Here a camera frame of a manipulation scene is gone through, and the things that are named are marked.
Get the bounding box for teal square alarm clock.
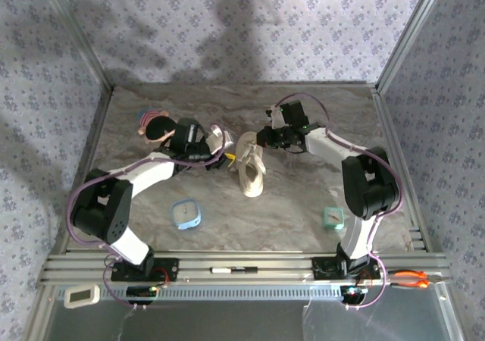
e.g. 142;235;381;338
321;206;346;231

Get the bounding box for left controller circuit board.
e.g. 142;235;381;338
126;286;159;306

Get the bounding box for white digital timer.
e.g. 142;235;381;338
63;283;102;310

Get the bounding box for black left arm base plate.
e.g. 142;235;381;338
111;257;179;283

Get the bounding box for aluminium frame post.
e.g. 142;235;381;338
37;0;115;94
374;0;449;92

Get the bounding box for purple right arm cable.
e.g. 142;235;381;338
278;92;406;311

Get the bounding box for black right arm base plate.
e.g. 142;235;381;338
312;256;382;281

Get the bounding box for right controller circuit board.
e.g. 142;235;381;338
340;285;368;306

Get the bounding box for orange handled pliers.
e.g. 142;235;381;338
390;269;451;291

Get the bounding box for grey slotted cable duct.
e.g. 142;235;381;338
56;283;346;301

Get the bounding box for aluminium mounting rail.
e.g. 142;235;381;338
37;252;452;286

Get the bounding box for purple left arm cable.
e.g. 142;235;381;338
64;123;227;311

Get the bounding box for plush doll with black hair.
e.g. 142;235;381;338
136;108;177;145

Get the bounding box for blue square container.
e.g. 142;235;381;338
170;198;202;231

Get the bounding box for black and white marker pen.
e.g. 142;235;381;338
210;267;258;275

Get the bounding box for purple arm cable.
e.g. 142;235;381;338
278;92;406;311
64;123;227;311

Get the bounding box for controller circuit board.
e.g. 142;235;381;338
126;286;159;306
340;285;368;306

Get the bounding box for white shoelace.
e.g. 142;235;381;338
242;139;267;174

